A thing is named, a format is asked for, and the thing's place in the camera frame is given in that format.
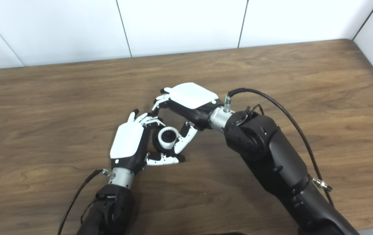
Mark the round black part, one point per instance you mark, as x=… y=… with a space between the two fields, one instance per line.
x=155 y=142

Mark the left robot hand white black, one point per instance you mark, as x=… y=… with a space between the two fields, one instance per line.
x=127 y=140

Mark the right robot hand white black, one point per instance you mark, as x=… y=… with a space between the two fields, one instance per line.
x=193 y=94

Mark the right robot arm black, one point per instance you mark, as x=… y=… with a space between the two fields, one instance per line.
x=271 y=156

